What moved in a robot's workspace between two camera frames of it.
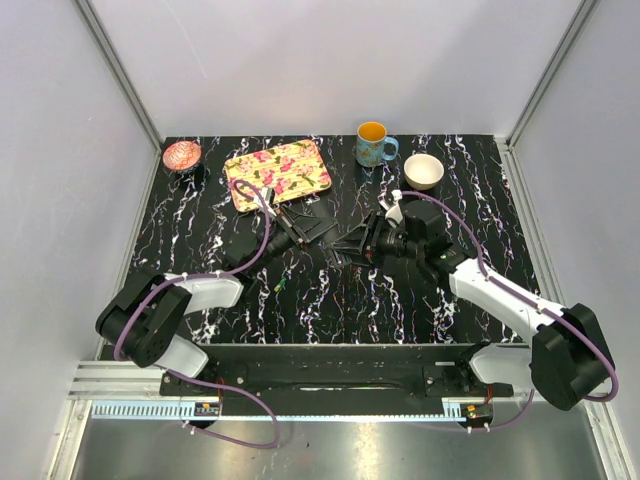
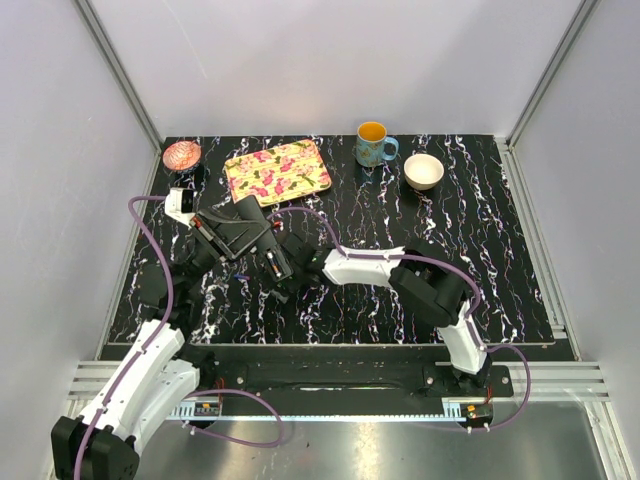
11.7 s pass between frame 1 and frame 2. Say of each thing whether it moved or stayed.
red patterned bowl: stayed
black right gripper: moved
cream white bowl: stayed
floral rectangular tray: stayed
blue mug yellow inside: stayed
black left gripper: moved
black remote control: moved
